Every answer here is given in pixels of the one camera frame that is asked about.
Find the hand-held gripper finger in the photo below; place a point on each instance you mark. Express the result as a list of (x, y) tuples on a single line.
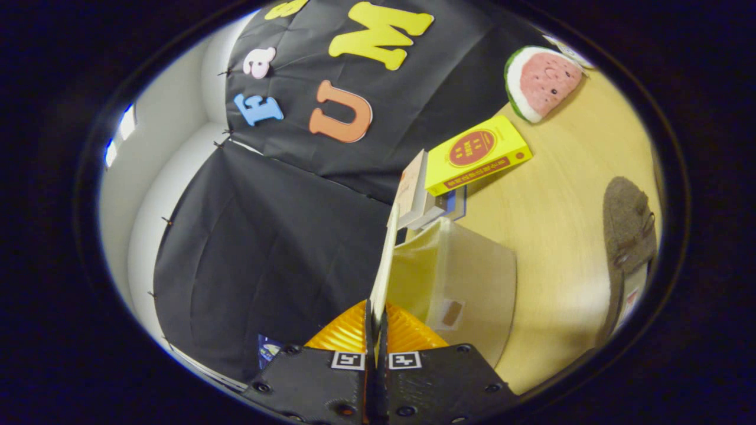
[(369, 336), (382, 339)]

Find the beige fabric storage box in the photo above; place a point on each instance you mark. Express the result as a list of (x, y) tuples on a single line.
[(466, 277)]

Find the brown wool shoe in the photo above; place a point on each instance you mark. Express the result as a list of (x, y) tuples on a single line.
[(626, 206)]

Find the blue white packet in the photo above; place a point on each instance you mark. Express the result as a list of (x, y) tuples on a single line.
[(269, 351)]

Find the white grey book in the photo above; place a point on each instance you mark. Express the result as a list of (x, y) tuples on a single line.
[(428, 215)]

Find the black backdrop cloth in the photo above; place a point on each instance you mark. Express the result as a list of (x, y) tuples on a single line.
[(266, 254)]

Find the blue book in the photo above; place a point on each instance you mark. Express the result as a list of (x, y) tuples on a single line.
[(456, 203)]

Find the beige cover book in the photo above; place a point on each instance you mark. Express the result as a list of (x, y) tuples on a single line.
[(413, 183)]

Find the yellow book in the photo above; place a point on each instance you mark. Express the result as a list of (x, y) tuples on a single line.
[(478, 153)]

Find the watermelon slice plush toy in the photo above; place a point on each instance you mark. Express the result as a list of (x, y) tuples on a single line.
[(543, 79)]

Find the long ceiling light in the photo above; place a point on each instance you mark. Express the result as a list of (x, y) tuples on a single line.
[(127, 121)]

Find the white plush toy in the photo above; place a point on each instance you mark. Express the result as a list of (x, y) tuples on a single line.
[(570, 52)]

